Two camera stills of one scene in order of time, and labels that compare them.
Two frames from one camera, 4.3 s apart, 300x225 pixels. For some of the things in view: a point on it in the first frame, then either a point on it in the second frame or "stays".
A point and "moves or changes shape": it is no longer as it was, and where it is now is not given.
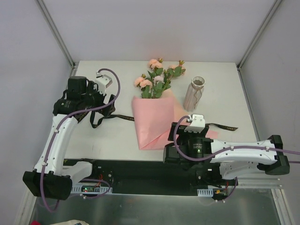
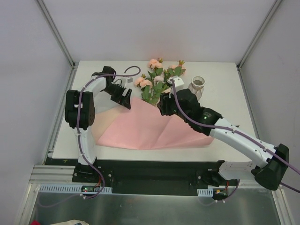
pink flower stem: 173,71 stays
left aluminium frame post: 55,33 stays
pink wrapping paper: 152,117 moves or changes shape
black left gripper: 108,106 to 120,95
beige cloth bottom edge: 71,222 stays
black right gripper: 176,132 to 167,107
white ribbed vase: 194,93 stays
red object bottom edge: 35,222 stays
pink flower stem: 146,85 stays
